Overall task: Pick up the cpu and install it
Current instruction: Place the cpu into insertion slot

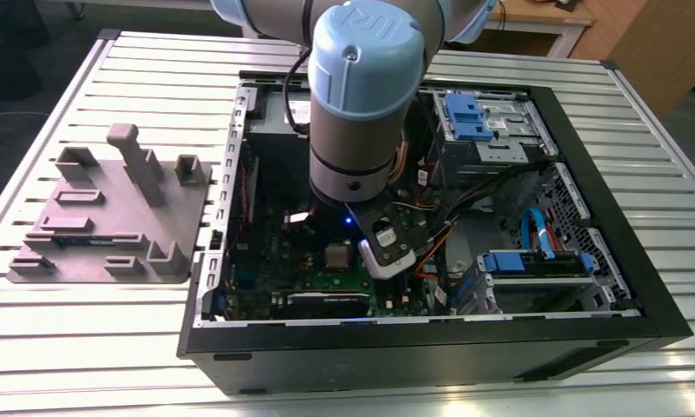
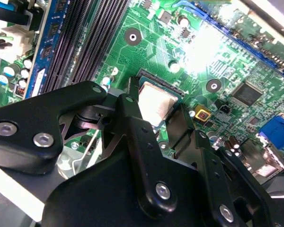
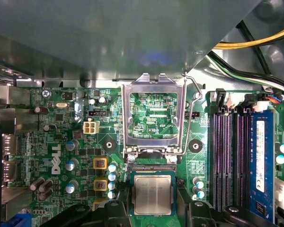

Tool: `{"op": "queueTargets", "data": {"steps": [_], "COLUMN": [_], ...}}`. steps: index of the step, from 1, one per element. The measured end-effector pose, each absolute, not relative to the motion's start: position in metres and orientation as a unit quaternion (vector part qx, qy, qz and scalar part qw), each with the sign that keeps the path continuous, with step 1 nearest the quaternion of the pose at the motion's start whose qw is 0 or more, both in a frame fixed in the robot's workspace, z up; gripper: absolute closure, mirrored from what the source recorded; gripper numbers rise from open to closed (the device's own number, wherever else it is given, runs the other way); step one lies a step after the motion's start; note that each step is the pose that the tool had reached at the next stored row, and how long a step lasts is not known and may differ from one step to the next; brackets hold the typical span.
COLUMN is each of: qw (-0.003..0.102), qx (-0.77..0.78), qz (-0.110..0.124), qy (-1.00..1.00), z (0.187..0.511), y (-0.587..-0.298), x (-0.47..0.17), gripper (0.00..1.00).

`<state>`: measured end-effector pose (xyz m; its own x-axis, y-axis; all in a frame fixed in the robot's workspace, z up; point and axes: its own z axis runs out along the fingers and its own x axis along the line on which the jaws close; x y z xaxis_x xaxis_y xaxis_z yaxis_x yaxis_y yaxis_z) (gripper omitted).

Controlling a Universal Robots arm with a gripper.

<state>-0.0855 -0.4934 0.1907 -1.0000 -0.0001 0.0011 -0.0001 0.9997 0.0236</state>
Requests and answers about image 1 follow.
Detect silver CPU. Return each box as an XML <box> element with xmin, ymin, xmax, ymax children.
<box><xmin>324</xmin><ymin>243</ymin><xmax>353</xmax><ymax>268</ymax></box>

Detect CPU socket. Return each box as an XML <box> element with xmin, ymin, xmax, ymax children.
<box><xmin>321</xmin><ymin>242</ymin><xmax>357</xmax><ymax>274</ymax></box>

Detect green motherboard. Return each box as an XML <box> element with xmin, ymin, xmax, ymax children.
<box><xmin>223</xmin><ymin>203</ymin><xmax>434</xmax><ymax>321</ymax></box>

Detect black NVIDIA graphics card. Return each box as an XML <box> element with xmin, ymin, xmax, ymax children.
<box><xmin>267</xmin><ymin>289</ymin><xmax>373</xmax><ymax>321</ymax></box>

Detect RAM stick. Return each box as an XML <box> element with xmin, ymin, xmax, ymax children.
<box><xmin>50</xmin><ymin>235</ymin><xmax>119</xmax><ymax>247</ymax></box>
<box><xmin>388</xmin><ymin>277</ymin><xmax>410</xmax><ymax>305</ymax></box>

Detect grey power supply unit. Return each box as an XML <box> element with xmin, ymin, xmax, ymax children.
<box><xmin>246</xmin><ymin>93</ymin><xmax>313</xmax><ymax>205</ymax></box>

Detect hard disk in blue carrier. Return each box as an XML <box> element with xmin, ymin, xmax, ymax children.
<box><xmin>478</xmin><ymin>249</ymin><xmax>595</xmax><ymax>279</ymax></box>

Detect black PC case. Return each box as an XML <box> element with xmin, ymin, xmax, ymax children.
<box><xmin>175</xmin><ymin>69</ymin><xmax>695</xmax><ymax>396</ymax></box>

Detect blue drive bay latch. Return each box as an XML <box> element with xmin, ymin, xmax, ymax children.
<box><xmin>444</xmin><ymin>93</ymin><xmax>496</xmax><ymax>142</ymax></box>

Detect metal drive cage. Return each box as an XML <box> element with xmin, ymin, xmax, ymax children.
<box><xmin>426</xmin><ymin>90</ymin><xmax>560</xmax><ymax>188</ymax></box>

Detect metal disk bay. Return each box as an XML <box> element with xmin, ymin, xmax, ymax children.
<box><xmin>448</xmin><ymin>249</ymin><xmax>636</xmax><ymax>316</ymax></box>

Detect grey parts rack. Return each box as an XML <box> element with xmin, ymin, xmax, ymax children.
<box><xmin>3</xmin><ymin>122</ymin><xmax>215</xmax><ymax>286</ymax></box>

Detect wooden desk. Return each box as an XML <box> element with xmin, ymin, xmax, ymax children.
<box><xmin>438</xmin><ymin>0</ymin><xmax>597</xmax><ymax>60</ymax></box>

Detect wooden cabinet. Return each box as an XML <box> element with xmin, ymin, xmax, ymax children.
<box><xmin>567</xmin><ymin>0</ymin><xmax>695</xmax><ymax>118</ymax></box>

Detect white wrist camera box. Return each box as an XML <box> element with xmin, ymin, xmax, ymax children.
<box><xmin>356</xmin><ymin>220</ymin><xmax>417</xmax><ymax>281</ymax></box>

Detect orange wire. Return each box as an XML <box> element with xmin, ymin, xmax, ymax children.
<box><xmin>410</xmin><ymin>223</ymin><xmax>456</xmax><ymax>280</ymax></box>

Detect black wire bundle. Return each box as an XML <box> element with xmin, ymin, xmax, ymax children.
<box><xmin>408</xmin><ymin>160</ymin><xmax>557</xmax><ymax>257</ymax></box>

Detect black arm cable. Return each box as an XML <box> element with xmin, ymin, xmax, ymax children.
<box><xmin>281</xmin><ymin>47</ymin><xmax>312</xmax><ymax>136</ymax></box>

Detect blue flat wire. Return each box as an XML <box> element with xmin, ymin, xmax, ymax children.
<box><xmin>520</xmin><ymin>207</ymin><xmax>557</xmax><ymax>261</ymax></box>

